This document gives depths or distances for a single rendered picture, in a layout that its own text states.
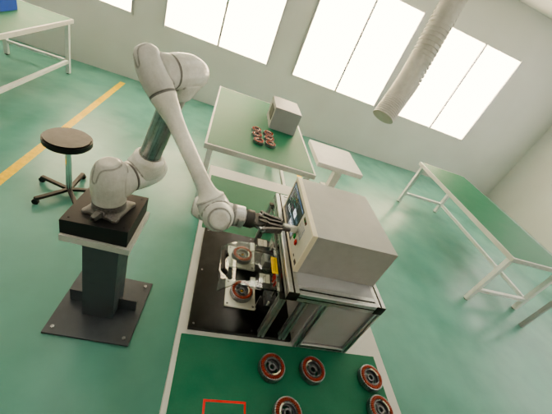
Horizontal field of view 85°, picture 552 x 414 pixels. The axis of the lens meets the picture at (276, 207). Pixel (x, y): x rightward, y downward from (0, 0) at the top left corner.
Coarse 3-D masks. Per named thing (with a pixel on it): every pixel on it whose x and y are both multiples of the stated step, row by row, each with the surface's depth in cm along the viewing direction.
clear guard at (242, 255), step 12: (228, 252) 130; (240, 252) 128; (252, 252) 131; (264, 252) 134; (276, 252) 136; (228, 264) 124; (240, 264) 123; (252, 264) 125; (264, 264) 128; (228, 276) 119; (240, 276) 118; (252, 276) 120; (264, 276) 122; (276, 276) 125; (264, 288) 117; (276, 288) 119
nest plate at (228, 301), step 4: (228, 288) 146; (228, 292) 145; (224, 296) 143; (228, 296) 143; (252, 296) 148; (224, 300) 141; (228, 300) 141; (232, 300) 142; (252, 300) 146; (224, 304) 139; (228, 304) 140; (232, 304) 140; (236, 304) 141; (240, 304) 142; (244, 304) 143; (248, 304) 143; (252, 304) 144; (240, 308) 141; (244, 308) 141; (248, 308) 142; (252, 308) 142
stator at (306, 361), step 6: (306, 360) 131; (312, 360) 132; (318, 360) 133; (300, 366) 129; (306, 366) 129; (312, 366) 130; (318, 366) 131; (300, 372) 128; (306, 372) 126; (312, 372) 128; (318, 372) 130; (324, 372) 130; (306, 378) 126; (312, 378) 125; (318, 378) 126; (312, 384) 126
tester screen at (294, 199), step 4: (296, 184) 147; (296, 188) 145; (292, 192) 149; (296, 192) 144; (292, 196) 147; (296, 196) 142; (288, 200) 152; (292, 200) 146; (296, 200) 141; (300, 200) 136; (292, 204) 144; (296, 204) 140; (300, 204) 135; (292, 208) 143; (296, 208) 138; (300, 208) 133; (288, 212) 147; (292, 212) 141; (300, 212) 132; (292, 216) 140; (300, 216) 131; (288, 220) 144; (292, 232) 135
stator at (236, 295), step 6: (234, 288) 143; (240, 288) 146; (246, 288) 147; (252, 288) 147; (234, 294) 141; (240, 294) 144; (246, 294) 144; (252, 294) 145; (234, 300) 142; (240, 300) 141; (246, 300) 142
